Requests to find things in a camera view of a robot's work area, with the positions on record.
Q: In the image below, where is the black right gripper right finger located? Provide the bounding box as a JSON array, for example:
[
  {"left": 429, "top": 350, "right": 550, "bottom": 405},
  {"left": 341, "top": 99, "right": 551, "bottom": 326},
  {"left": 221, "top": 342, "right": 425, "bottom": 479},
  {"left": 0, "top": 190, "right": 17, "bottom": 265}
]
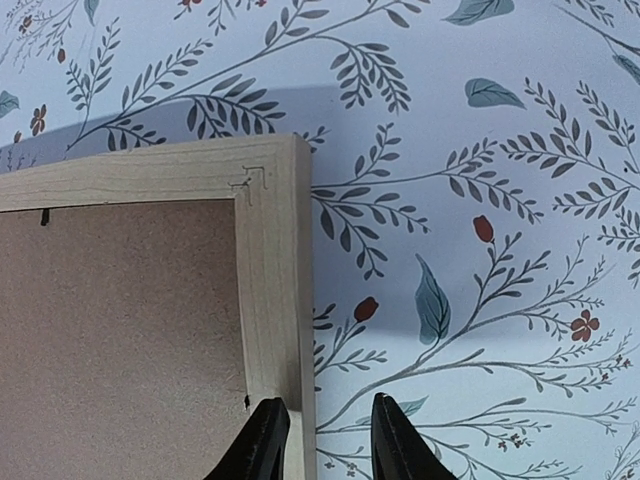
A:
[{"left": 371, "top": 393, "right": 453, "bottom": 480}]

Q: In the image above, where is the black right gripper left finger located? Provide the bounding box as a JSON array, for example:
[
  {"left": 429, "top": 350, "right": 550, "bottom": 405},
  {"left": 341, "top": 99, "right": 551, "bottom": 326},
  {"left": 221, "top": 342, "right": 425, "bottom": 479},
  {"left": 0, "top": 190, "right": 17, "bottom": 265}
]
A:
[{"left": 204, "top": 397, "right": 291, "bottom": 480}]

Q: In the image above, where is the floral patterned table cover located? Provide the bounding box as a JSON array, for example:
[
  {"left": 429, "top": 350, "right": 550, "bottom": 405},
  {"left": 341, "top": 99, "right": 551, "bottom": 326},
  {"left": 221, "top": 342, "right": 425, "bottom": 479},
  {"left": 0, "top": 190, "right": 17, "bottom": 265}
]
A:
[{"left": 1, "top": 1, "right": 639, "bottom": 479}]

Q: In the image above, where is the light wooden picture frame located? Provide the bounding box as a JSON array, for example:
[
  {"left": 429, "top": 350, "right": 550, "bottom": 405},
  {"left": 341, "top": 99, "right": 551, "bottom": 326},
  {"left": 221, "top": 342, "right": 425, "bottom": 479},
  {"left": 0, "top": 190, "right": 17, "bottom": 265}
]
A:
[{"left": 1, "top": 135, "right": 317, "bottom": 479}]

